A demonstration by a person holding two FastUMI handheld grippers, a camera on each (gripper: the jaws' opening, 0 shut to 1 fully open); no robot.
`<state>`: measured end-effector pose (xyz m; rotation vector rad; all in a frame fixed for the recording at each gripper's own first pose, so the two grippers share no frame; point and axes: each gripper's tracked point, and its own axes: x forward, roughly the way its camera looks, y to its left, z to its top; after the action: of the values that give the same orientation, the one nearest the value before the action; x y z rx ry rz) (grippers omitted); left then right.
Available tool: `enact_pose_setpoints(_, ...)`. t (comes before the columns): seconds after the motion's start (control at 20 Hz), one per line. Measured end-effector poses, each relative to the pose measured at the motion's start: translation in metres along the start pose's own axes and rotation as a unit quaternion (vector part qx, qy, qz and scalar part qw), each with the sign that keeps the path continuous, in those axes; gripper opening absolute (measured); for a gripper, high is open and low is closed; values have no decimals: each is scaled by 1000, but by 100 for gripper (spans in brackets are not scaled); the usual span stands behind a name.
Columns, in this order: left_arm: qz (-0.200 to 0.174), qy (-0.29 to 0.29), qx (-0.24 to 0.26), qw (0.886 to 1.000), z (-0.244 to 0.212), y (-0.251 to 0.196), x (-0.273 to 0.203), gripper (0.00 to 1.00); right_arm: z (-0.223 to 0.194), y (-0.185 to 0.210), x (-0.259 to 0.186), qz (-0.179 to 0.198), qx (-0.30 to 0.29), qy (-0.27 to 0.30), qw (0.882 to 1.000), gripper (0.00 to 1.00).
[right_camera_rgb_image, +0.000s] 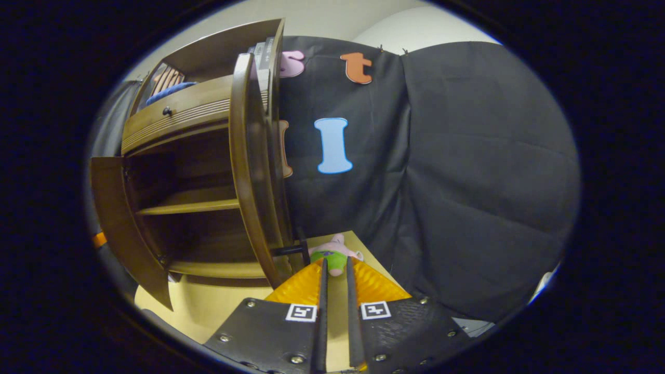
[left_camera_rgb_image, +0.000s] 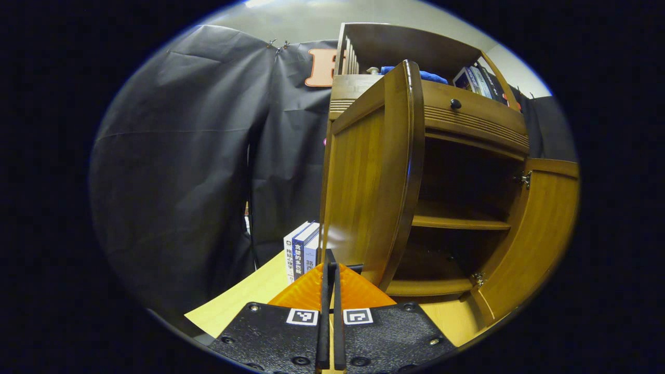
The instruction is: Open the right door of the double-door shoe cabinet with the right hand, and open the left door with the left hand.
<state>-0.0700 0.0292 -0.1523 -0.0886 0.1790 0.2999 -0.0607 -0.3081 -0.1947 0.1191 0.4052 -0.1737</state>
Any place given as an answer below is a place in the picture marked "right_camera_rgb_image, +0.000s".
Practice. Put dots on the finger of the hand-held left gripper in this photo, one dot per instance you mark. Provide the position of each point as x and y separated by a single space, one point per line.
98 240

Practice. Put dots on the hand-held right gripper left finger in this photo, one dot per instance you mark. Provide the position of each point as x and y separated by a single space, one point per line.
322 322

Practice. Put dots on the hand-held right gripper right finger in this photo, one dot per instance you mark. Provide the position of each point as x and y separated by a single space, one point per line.
353 327

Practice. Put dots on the wooden cabinet door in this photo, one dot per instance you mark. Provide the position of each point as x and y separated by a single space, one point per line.
124 223
254 182

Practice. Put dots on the wooden double-door shoe cabinet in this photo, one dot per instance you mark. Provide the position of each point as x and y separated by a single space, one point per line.
208 52

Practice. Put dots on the wooden cabinet drawer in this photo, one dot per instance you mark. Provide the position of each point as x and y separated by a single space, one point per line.
182 111

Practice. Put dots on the pink and green plush toy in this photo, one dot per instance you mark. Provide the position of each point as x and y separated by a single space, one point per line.
335 254

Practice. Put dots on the grey flat object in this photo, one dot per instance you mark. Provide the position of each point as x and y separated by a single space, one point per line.
473 326

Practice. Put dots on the blue folded towel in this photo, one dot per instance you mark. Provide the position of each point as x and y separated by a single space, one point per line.
169 92

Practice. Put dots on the black backdrop cloth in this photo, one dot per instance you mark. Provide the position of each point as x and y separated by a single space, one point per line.
467 182

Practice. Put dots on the white device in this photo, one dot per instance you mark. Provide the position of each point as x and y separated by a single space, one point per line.
543 284

